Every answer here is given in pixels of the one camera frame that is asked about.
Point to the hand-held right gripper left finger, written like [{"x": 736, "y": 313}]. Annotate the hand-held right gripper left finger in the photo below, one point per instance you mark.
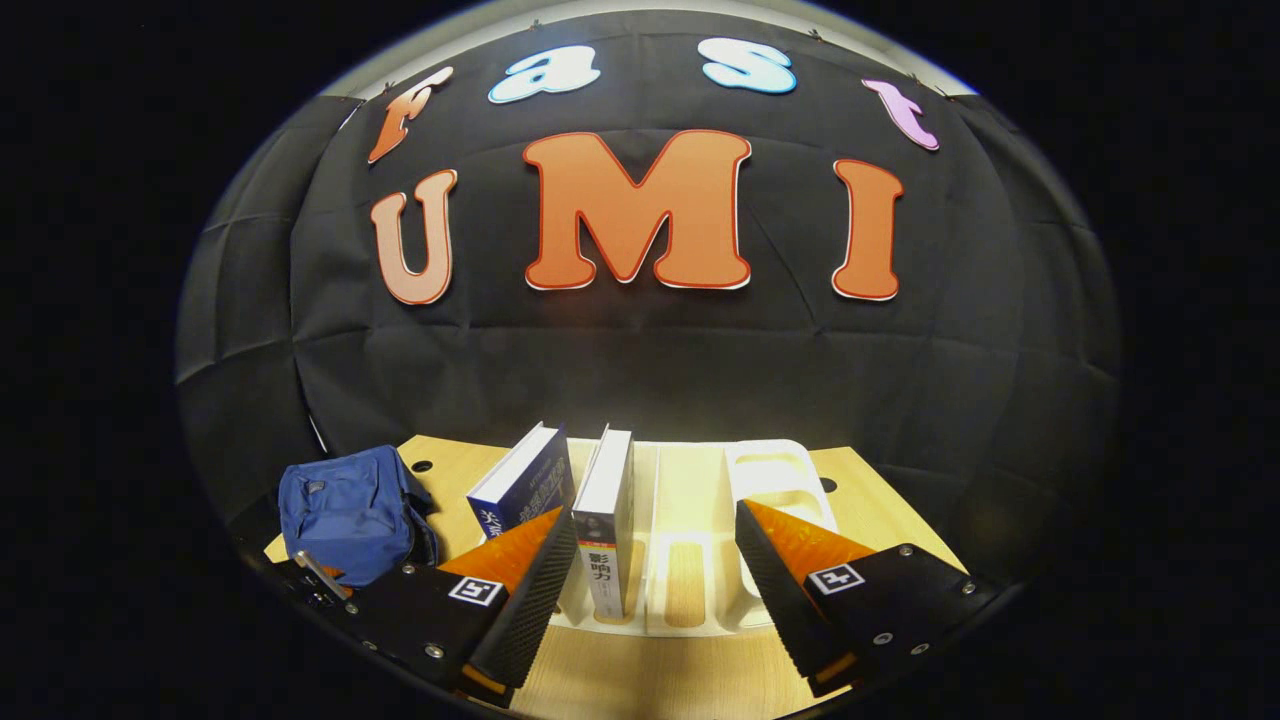
[{"x": 530, "y": 600}]

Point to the blue schoolbag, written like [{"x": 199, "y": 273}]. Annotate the blue schoolbag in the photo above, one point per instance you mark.
[{"x": 345, "y": 510}]

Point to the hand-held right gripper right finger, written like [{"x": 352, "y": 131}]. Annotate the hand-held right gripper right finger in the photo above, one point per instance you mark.
[{"x": 780, "y": 590}]

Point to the blue book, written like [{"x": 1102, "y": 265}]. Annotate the blue book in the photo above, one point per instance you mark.
[{"x": 525, "y": 480}]

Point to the white bookshelf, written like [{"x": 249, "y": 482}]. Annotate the white bookshelf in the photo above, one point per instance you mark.
[{"x": 690, "y": 500}]

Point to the white book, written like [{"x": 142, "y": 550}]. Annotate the white book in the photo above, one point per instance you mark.
[{"x": 605, "y": 490}]

